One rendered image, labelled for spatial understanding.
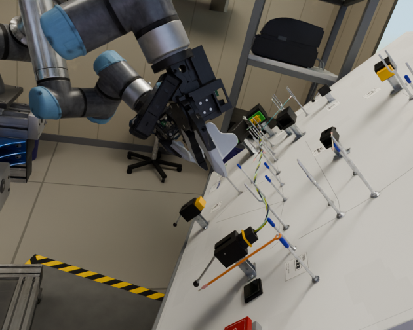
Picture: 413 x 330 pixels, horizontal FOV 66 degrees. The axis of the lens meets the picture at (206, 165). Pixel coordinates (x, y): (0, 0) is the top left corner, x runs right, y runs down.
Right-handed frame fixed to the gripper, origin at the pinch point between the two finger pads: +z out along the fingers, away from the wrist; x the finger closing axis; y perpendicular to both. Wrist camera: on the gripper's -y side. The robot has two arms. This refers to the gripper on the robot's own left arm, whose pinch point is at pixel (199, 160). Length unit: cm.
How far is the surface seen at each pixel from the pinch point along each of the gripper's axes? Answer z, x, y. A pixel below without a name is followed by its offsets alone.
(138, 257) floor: 8, -44, -153
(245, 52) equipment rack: -25, 61, -49
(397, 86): 24, 55, 3
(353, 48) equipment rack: 8, 91, -36
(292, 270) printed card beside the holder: 28.0, -6.9, 21.1
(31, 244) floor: -46, -86, -147
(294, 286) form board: 28.8, -9.2, 24.0
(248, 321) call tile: 25.9, -18.8, 26.4
